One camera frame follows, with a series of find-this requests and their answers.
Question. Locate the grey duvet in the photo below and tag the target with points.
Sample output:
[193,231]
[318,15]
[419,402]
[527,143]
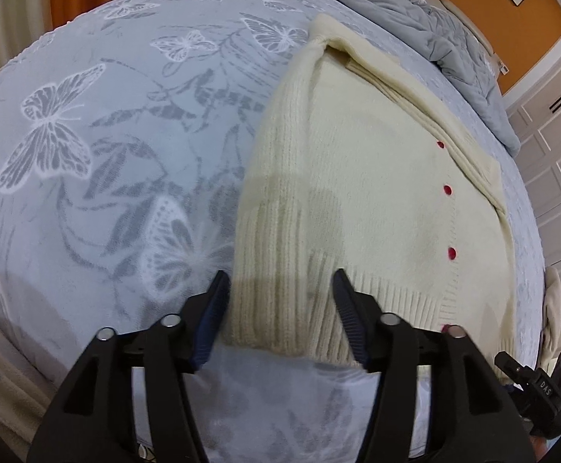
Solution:
[406,14]

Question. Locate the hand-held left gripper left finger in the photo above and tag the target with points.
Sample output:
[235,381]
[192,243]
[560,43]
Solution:
[209,320]

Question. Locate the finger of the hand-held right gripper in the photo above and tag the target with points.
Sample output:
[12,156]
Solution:
[514,366]

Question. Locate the butterfly print bedspread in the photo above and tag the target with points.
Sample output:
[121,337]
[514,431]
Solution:
[116,82]

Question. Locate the white panelled wardrobe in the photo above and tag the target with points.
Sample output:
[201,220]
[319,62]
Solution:
[560,154]

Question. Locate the wall switch plate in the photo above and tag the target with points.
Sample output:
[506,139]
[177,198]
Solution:
[503,67]

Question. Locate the beige fluffy cloth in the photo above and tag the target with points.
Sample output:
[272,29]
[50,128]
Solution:
[553,304]

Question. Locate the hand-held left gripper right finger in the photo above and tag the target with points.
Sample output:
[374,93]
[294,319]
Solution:
[352,320]

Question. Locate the cream knit cardigan sweater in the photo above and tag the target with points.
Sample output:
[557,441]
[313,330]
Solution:
[357,178]

